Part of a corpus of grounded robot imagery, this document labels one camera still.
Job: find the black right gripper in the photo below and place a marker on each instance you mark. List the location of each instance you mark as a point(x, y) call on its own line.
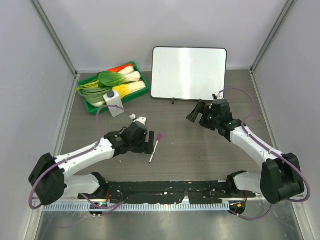
point(201, 108)

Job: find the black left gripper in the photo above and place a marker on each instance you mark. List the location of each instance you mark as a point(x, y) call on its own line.
point(146, 147)

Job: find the white marker purple cap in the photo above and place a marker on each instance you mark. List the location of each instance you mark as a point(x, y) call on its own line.
point(155, 147)

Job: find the white whiteboard black frame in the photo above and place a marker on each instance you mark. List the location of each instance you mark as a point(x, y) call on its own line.
point(187, 73)

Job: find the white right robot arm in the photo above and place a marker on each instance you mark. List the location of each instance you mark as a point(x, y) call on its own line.
point(279, 179)

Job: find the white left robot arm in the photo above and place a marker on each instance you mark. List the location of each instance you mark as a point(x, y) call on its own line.
point(57, 177)

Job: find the white bottle grey cap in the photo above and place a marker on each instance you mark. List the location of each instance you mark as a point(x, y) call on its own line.
point(113, 101)

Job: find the yellow white cabbage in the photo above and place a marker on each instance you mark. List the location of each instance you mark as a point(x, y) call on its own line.
point(127, 89)

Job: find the green plastic tray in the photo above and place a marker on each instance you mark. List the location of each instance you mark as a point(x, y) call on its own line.
point(93, 82)

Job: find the green long beans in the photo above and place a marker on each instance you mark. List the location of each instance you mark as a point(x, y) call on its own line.
point(93, 95)

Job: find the white bok choy stalk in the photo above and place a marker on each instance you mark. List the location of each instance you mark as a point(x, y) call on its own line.
point(127, 70)

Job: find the green bok choy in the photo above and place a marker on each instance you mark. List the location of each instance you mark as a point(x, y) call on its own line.
point(114, 79)

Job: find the orange carrot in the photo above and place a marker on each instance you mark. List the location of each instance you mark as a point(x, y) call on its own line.
point(119, 68)

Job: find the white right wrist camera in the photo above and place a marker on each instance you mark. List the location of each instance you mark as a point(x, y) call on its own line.
point(217, 96)

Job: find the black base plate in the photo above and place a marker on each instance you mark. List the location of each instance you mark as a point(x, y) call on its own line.
point(168, 192)

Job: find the slotted grey cable duct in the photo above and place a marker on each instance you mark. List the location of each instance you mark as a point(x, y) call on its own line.
point(82, 206)

